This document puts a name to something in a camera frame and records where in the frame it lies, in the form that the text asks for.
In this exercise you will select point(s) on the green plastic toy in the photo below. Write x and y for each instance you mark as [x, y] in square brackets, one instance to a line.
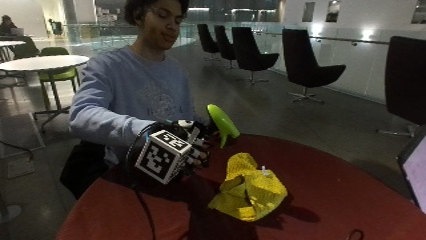
[222, 124]

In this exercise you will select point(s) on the white marker cube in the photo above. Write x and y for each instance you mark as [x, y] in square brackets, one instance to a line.
[161, 156]

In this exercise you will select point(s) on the yellow knitted cloth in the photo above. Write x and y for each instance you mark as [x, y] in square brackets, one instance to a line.
[250, 193]

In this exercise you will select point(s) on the the person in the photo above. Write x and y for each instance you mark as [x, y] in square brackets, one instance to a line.
[127, 90]

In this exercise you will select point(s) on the black seat under person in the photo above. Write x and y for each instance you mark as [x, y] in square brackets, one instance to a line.
[81, 166]

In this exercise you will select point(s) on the black swivel chair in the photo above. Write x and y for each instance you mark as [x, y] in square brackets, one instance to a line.
[303, 60]
[247, 48]
[206, 38]
[406, 80]
[223, 43]

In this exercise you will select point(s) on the green chair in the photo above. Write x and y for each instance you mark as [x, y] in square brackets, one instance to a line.
[57, 74]

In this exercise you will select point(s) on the metal handrail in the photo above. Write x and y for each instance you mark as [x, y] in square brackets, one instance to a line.
[350, 40]

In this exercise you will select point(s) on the dark background chair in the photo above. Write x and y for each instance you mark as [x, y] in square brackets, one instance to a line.
[25, 48]

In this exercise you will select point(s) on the open laptop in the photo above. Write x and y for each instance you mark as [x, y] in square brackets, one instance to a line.
[416, 170]

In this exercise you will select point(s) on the framed wall picture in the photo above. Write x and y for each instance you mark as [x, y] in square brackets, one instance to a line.
[419, 11]
[307, 11]
[332, 11]

